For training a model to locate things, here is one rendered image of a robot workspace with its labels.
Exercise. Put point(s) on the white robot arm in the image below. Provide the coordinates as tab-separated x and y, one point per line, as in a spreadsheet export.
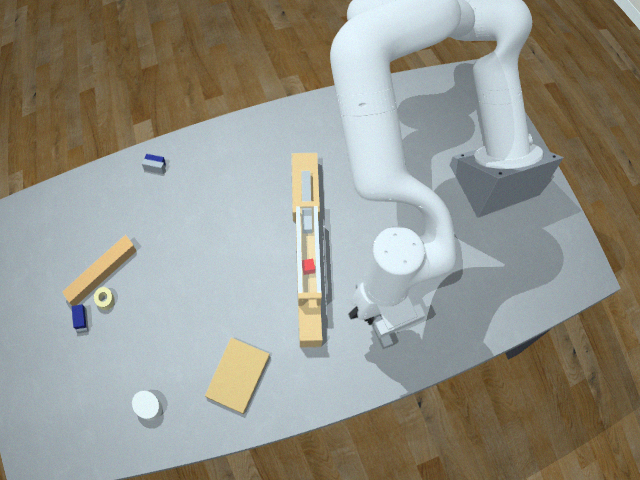
360	59

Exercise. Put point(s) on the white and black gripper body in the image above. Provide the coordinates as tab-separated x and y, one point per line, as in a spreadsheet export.
367	308

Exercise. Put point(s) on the cream roll of tape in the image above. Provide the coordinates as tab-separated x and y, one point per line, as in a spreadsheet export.
108	304

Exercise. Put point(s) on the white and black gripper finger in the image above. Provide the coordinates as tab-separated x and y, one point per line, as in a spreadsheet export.
353	314

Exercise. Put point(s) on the dark blue block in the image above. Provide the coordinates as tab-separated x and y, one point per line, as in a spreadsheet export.
80	321
153	163

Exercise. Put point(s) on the tan wooden batten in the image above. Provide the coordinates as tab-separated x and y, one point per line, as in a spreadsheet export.
99	271

